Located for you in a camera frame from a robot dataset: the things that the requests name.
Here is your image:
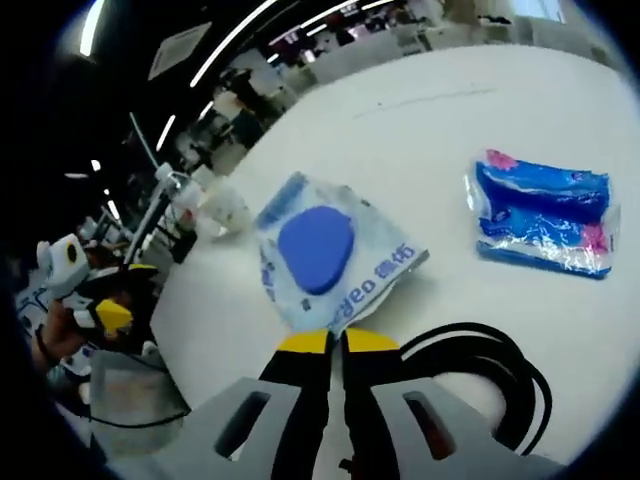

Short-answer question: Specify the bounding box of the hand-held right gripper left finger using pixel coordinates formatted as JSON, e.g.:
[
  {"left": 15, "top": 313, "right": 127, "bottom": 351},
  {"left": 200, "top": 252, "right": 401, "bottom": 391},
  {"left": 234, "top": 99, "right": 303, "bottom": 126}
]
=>
[{"left": 149, "top": 328, "right": 335, "bottom": 480}]

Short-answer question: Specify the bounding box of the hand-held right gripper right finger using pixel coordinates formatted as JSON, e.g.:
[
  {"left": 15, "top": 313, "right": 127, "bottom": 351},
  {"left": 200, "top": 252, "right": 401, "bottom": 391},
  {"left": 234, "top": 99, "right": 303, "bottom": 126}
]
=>
[{"left": 342, "top": 327, "right": 561, "bottom": 480}]

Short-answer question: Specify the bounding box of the clear plastic water bottle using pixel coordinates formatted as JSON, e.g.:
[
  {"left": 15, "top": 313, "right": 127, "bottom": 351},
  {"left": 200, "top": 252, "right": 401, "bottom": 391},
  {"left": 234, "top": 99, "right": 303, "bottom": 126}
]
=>
[{"left": 153, "top": 163, "right": 202, "bottom": 232}]

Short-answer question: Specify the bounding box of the white printed paper cup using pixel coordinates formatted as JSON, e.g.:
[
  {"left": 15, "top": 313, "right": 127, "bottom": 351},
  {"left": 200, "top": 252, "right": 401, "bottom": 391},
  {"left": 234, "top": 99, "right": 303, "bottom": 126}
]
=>
[{"left": 199, "top": 187, "right": 251, "bottom": 239}]

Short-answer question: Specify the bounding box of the black cable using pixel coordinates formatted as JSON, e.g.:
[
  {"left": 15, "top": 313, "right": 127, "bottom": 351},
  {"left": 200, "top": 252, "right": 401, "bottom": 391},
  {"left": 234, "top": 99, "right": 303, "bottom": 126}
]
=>
[{"left": 399, "top": 322, "right": 554, "bottom": 457}]

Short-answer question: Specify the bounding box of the clear bag with blue item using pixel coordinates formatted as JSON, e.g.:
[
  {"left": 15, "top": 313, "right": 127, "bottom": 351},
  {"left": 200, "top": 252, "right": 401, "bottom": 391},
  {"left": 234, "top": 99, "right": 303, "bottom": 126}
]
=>
[{"left": 253, "top": 171, "right": 431, "bottom": 335}]

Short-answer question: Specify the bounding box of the blue tissue pack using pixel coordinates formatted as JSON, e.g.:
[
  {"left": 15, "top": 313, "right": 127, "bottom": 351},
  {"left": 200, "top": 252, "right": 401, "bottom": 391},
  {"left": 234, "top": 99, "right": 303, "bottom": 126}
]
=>
[{"left": 463, "top": 148, "right": 622, "bottom": 280}]

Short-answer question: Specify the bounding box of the person's left hand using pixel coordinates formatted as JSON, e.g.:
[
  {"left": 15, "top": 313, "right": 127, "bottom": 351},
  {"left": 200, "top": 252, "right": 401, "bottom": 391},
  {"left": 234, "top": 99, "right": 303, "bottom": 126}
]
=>
[{"left": 32, "top": 299, "right": 109, "bottom": 364}]

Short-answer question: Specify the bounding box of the white table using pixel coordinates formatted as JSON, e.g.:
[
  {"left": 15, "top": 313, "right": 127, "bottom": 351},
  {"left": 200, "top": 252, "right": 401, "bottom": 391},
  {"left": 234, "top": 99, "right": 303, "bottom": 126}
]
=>
[{"left": 147, "top": 44, "right": 640, "bottom": 480}]

